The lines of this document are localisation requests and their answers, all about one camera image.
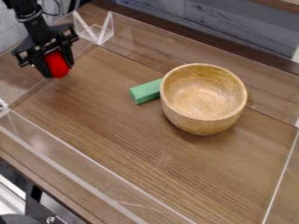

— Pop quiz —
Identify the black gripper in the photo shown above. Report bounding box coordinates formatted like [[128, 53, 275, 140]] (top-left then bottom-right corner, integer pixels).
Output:
[[12, 12, 79, 78]]

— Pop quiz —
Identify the red plush strawberry toy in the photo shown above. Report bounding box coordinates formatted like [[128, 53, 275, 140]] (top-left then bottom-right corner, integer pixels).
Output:
[[43, 51, 70, 78]]

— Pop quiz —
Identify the black metal table bracket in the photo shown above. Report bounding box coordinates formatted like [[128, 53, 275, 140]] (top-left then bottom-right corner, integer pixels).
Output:
[[24, 185, 67, 224]]

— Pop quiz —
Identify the clear acrylic corner bracket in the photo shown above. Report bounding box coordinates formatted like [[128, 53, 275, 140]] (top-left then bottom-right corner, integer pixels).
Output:
[[72, 11, 115, 46]]

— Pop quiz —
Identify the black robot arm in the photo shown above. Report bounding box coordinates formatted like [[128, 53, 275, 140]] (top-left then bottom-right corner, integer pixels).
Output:
[[3, 0, 79, 79]]

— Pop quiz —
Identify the wooden bowl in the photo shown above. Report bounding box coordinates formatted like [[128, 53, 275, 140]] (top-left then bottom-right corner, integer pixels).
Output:
[[160, 63, 248, 136]]

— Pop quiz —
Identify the green foam block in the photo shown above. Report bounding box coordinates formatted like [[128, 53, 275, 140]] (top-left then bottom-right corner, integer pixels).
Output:
[[130, 79, 162, 105]]

